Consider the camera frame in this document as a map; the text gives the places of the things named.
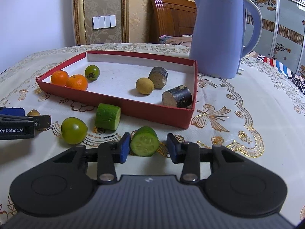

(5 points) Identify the white wall light switch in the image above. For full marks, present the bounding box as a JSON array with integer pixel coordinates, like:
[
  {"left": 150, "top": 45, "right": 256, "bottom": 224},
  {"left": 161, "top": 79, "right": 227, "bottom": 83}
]
[{"left": 92, "top": 15, "right": 117, "bottom": 30}]

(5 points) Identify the green cucumber piece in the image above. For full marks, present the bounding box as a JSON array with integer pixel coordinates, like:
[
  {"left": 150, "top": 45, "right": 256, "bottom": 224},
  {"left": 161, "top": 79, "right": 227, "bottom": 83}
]
[
  {"left": 95, "top": 103, "right": 121, "bottom": 131},
  {"left": 130, "top": 126, "right": 160, "bottom": 157}
]

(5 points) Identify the gold wall moulding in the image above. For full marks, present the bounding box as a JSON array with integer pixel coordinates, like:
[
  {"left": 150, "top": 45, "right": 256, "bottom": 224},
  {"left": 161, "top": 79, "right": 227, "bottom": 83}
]
[
  {"left": 120, "top": 0, "right": 130, "bottom": 44},
  {"left": 72, "top": 0, "right": 87, "bottom": 46}
]

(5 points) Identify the brown wooden headboard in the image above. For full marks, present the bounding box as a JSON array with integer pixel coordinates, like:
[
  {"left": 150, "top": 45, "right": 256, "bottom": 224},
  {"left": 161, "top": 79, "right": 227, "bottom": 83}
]
[{"left": 149, "top": 0, "right": 198, "bottom": 44}]

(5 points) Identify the pile of bedding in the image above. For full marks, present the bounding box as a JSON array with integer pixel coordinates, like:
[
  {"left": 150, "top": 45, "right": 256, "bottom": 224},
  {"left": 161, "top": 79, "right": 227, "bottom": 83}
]
[{"left": 158, "top": 35, "right": 193, "bottom": 47}]

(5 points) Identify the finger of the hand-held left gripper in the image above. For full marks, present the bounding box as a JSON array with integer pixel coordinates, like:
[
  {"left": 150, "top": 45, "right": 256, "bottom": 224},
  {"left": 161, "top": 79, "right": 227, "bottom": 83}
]
[
  {"left": 0, "top": 115, "right": 52, "bottom": 127},
  {"left": 0, "top": 108, "right": 26, "bottom": 117}
]

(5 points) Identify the patterned glass wardrobe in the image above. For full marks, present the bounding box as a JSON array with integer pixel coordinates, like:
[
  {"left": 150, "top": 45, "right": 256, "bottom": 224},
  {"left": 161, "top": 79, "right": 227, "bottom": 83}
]
[{"left": 244, "top": 0, "right": 305, "bottom": 75}]

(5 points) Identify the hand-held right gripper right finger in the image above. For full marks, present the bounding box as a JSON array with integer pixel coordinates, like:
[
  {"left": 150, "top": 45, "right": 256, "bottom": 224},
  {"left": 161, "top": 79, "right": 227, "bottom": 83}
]
[{"left": 166, "top": 133, "right": 252, "bottom": 184}]

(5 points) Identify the red cardboard tray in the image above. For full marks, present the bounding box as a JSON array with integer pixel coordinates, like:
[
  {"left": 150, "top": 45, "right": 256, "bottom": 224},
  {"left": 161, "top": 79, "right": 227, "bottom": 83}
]
[{"left": 36, "top": 50, "right": 198, "bottom": 129}]

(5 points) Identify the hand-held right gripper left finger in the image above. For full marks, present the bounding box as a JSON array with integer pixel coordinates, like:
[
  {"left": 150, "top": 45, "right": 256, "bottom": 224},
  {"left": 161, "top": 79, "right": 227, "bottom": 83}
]
[{"left": 51, "top": 132, "right": 132, "bottom": 184}]

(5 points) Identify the orange mandarin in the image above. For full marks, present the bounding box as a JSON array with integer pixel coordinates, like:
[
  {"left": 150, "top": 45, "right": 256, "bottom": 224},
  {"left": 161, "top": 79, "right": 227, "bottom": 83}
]
[
  {"left": 51, "top": 70, "right": 69, "bottom": 86},
  {"left": 66, "top": 74, "right": 88, "bottom": 91}
]

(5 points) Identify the dark sugarcane piece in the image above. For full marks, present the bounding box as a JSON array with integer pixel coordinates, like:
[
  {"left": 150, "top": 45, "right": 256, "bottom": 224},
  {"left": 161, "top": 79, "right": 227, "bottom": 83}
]
[
  {"left": 148, "top": 66, "right": 168, "bottom": 89},
  {"left": 162, "top": 85, "right": 193, "bottom": 108}
]

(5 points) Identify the striped cloth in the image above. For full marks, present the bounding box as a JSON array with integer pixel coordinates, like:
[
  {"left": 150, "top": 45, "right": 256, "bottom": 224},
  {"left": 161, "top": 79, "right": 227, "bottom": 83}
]
[{"left": 248, "top": 52, "right": 305, "bottom": 87}]

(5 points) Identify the lavender electric kettle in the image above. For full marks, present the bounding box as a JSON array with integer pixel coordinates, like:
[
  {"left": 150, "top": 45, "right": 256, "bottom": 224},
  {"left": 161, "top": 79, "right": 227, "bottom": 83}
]
[{"left": 189, "top": 0, "right": 263, "bottom": 79}]

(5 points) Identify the green tomato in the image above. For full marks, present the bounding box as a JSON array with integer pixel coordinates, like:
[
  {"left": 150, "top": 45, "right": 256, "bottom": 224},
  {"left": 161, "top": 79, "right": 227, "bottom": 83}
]
[
  {"left": 84, "top": 65, "right": 100, "bottom": 81},
  {"left": 61, "top": 117, "right": 88, "bottom": 145}
]

